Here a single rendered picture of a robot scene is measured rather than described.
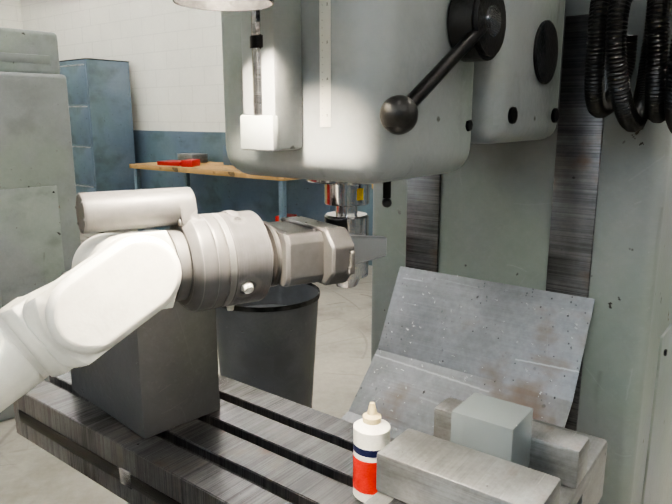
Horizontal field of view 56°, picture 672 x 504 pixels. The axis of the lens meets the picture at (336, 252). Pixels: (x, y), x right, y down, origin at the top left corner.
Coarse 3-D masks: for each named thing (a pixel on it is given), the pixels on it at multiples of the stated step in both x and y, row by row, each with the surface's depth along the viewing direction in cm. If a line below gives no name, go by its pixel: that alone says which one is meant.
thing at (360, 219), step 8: (328, 216) 64; (336, 216) 64; (344, 216) 64; (352, 216) 64; (360, 216) 64; (368, 216) 65; (336, 224) 64; (344, 224) 64; (352, 224) 64; (360, 224) 64
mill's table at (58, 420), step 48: (48, 384) 98; (240, 384) 98; (48, 432) 91; (96, 432) 83; (192, 432) 83; (240, 432) 84; (288, 432) 83; (336, 432) 83; (96, 480) 85; (144, 480) 78; (192, 480) 72; (240, 480) 72; (288, 480) 72; (336, 480) 74
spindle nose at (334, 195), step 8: (328, 184) 64; (368, 184) 64; (328, 192) 64; (336, 192) 63; (344, 192) 63; (352, 192) 63; (368, 192) 64; (328, 200) 64; (336, 200) 63; (344, 200) 63; (352, 200) 63; (360, 200) 63; (368, 200) 65
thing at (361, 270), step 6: (348, 228) 64; (354, 228) 64; (360, 228) 64; (366, 228) 65; (354, 234) 64; (360, 234) 64; (366, 234) 65; (360, 264) 65; (366, 264) 66; (360, 270) 65; (366, 270) 66; (354, 276) 65; (360, 276) 65
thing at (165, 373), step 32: (160, 320) 80; (192, 320) 83; (128, 352) 80; (160, 352) 81; (192, 352) 84; (96, 384) 89; (128, 384) 82; (160, 384) 81; (192, 384) 85; (128, 416) 83; (160, 416) 82; (192, 416) 86
